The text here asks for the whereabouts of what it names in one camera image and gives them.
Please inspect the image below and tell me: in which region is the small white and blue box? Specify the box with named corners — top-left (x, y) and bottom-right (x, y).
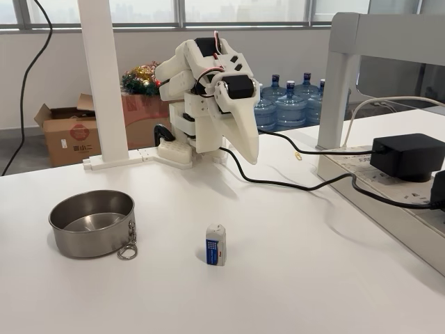
top-left (204, 223), bottom-right (228, 267)

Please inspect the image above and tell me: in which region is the open brown cardboard box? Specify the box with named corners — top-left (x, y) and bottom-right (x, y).
top-left (33, 93), bottom-right (104, 168)

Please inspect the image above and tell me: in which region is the round metal bowl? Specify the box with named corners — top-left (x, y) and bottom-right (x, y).
top-left (48, 189), bottom-right (136, 260)

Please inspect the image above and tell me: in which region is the black table clamp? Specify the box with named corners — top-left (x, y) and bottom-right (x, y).
top-left (153, 122), bottom-right (175, 148)

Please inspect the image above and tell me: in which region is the tinsel christmas wreath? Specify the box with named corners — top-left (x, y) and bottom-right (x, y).
top-left (120, 60), bottom-right (163, 97)

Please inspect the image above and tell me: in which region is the white desk shelf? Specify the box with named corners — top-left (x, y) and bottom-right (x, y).
top-left (316, 11), bottom-right (445, 151)

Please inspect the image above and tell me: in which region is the long white power strip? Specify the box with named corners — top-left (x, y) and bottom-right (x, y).
top-left (317, 145), bottom-right (445, 276)

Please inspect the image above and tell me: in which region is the black power adapter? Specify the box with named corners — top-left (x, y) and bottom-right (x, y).
top-left (369, 133), bottom-right (442, 184)

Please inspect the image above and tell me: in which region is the black power cable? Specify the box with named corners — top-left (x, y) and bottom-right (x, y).
top-left (218, 145), bottom-right (435, 210)

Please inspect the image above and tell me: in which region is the black adapter cable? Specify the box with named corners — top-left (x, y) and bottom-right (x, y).
top-left (256, 127), bottom-right (384, 156)

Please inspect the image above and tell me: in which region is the white cable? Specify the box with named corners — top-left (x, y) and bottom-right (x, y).
top-left (341, 96), bottom-right (445, 149)

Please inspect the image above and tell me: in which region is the white upright post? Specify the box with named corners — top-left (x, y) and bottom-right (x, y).
top-left (76, 0), bottom-right (158, 172)

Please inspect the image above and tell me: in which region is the metal keyring chain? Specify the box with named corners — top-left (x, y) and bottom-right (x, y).
top-left (116, 219), bottom-right (139, 261)

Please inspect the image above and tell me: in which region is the black hanging cable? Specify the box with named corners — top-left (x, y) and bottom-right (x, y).
top-left (1, 0), bottom-right (54, 177)

